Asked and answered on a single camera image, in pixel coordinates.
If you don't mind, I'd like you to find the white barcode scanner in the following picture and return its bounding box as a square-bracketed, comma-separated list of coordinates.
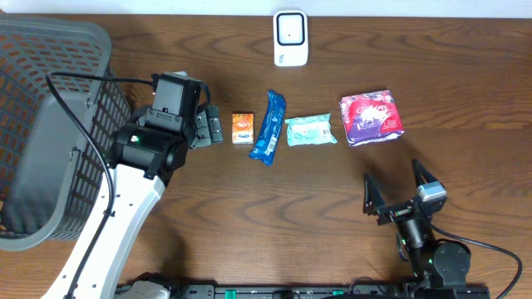
[273, 10, 309, 67]

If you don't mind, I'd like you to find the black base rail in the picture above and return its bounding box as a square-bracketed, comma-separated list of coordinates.
[116, 283, 491, 299]

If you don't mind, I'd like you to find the red purple pad pack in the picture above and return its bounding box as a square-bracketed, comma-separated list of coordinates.
[339, 90, 404, 147]

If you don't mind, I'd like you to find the blue cookie pack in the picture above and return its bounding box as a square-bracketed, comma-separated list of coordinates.
[249, 90, 286, 166]

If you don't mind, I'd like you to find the grey plastic basket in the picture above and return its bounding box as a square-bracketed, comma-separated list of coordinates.
[1, 15, 131, 251]

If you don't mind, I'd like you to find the light green wipes pack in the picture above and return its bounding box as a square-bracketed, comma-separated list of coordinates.
[284, 113, 337, 146]

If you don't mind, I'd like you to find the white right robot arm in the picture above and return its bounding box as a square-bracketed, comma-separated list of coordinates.
[362, 159, 470, 295]

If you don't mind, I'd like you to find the small orange box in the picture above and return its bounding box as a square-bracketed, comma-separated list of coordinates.
[232, 113, 254, 145]

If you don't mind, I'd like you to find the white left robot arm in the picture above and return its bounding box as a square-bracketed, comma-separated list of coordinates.
[45, 105, 223, 298]

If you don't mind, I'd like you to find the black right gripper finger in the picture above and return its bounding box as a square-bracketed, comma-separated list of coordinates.
[362, 173, 385, 215]
[412, 159, 437, 187]

